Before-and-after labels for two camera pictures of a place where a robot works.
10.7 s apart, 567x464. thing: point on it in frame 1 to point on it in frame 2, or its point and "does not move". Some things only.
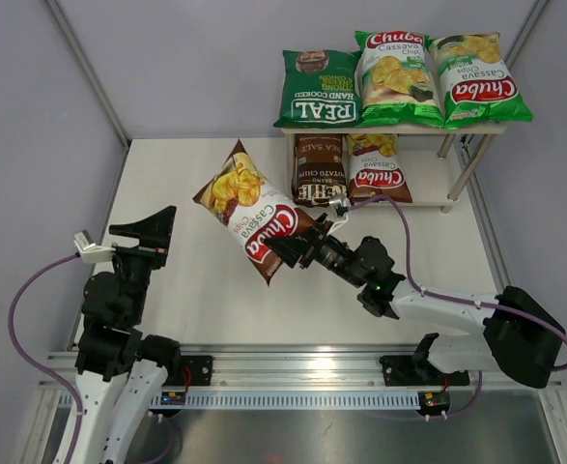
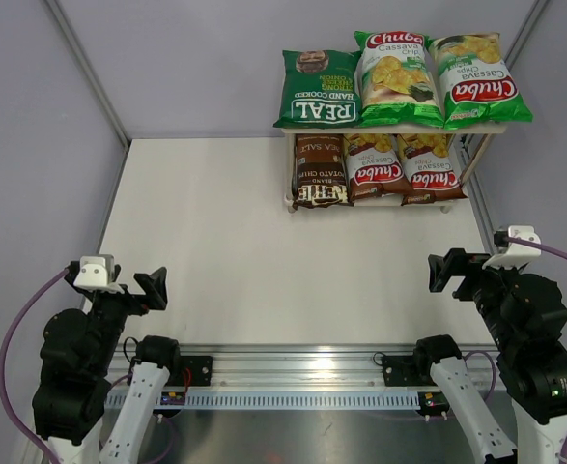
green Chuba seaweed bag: x=397 y=83 does not move
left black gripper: x=155 y=235 to x=155 y=295
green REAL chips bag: x=320 y=89 does not move
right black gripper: x=292 y=247 to x=459 y=259
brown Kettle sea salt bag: x=319 y=168 does not move
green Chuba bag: x=475 y=85 does not move
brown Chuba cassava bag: x=375 y=169 does not move
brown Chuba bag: x=244 y=200 to x=432 y=174
